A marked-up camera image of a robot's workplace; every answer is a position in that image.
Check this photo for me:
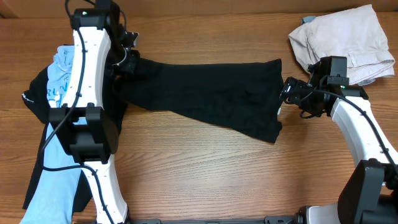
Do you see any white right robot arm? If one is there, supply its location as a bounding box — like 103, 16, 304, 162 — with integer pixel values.
280, 77, 397, 224

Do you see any light blue t-shirt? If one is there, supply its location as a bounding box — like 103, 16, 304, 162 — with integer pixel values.
19, 45, 86, 224

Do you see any black t-shirt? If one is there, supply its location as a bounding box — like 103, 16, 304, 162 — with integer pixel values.
114, 58, 284, 143
21, 45, 128, 212

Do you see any white folded garment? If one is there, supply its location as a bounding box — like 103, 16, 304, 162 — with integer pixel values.
289, 4, 396, 85

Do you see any blue garment under white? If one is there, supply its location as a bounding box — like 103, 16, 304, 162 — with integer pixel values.
300, 16, 316, 26

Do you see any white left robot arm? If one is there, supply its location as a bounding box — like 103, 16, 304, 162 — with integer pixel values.
49, 1, 138, 223

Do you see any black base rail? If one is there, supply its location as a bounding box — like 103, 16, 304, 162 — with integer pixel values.
131, 215, 294, 224

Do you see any black t-shirt under blue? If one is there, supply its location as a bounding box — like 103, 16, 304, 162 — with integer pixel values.
21, 45, 128, 212

